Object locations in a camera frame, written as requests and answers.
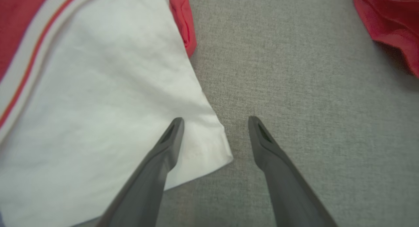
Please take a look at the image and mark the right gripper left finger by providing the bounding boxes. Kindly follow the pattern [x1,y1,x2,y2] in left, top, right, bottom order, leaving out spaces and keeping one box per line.
[95,117,185,227]

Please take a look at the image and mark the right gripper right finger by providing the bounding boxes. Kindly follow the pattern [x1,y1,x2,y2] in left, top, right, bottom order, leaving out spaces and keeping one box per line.
[248,116,337,227]

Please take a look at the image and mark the red shirt with white trim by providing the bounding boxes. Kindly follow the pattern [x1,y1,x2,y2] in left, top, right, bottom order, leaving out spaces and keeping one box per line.
[0,0,234,227]

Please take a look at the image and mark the red shorts with white stripes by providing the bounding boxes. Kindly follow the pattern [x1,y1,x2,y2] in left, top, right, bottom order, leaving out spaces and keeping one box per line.
[349,0,419,79]

